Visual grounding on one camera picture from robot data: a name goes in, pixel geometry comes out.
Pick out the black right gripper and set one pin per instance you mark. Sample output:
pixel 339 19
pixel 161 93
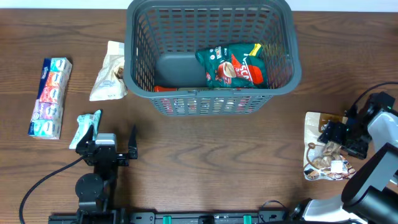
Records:
pixel 333 132

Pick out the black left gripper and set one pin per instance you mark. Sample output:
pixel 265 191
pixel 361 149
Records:
pixel 85 144

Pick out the brown dried food pouch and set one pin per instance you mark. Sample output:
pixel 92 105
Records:
pixel 323 160

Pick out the red spaghetti packet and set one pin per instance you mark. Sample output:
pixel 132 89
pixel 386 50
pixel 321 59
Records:
pixel 198 101

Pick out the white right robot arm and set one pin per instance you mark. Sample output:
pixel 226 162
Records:
pixel 364 199

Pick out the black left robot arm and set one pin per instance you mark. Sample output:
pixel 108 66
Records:
pixel 95 190

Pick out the mint green small packet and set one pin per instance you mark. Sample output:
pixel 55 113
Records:
pixel 84 123

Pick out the beige snack pouch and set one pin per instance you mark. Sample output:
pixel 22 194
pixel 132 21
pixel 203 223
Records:
pixel 109 84

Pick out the colourful tissue multipack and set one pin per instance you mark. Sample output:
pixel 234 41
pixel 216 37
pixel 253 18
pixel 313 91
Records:
pixel 46 119

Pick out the green coffee bag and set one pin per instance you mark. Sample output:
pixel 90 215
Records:
pixel 234 66

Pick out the grey plastic basket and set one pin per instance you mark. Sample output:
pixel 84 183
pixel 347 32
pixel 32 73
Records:
pixel 163 36

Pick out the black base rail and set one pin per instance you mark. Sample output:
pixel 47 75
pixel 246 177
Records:
pixel 121 216

